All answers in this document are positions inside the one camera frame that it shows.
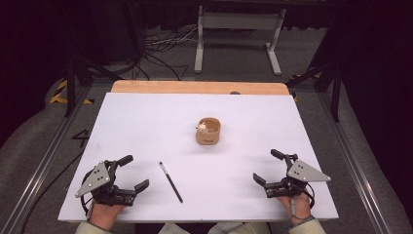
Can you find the black tripod stand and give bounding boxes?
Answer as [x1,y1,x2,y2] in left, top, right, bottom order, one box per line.
[63,57,125,119]
[285,59,343,124]

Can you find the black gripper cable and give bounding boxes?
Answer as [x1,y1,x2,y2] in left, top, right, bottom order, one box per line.
[303,182,317,210]
[19,150,86,234]

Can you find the yellow black floor tape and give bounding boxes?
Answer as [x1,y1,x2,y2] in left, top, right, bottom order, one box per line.
[49,79,95,106]

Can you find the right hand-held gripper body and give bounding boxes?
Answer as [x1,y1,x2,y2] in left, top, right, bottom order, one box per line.
[264,153,332,200]

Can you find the person's right hand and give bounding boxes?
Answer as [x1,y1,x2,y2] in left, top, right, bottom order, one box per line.
[276,190,314,227]

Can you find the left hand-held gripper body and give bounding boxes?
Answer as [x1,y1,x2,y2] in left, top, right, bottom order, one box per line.
[75,159,137,208]

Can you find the white table mat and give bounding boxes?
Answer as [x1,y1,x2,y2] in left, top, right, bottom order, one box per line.
[57,92,340,224]

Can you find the grey metal stand frame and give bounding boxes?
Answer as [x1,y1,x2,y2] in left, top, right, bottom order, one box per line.
[193,4,287,77]

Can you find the bundle of floor cables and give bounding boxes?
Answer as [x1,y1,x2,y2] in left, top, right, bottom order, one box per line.
[133,26,200,82]

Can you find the aluminium floor rail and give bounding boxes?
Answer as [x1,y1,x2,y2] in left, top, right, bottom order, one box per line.
[315,91,396,234]
[0,85,94,234]

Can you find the person's light trousers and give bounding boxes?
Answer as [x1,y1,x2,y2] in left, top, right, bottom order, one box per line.
[158,221,271,234]

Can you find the black pen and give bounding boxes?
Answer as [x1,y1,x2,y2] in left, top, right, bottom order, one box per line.
[158,161,184,204]

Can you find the person's left hand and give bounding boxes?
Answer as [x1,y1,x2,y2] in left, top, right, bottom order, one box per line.
[89,201,127,231]

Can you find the wooden pen holder cup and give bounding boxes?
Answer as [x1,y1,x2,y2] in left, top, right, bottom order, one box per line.
[195,116,222,146]

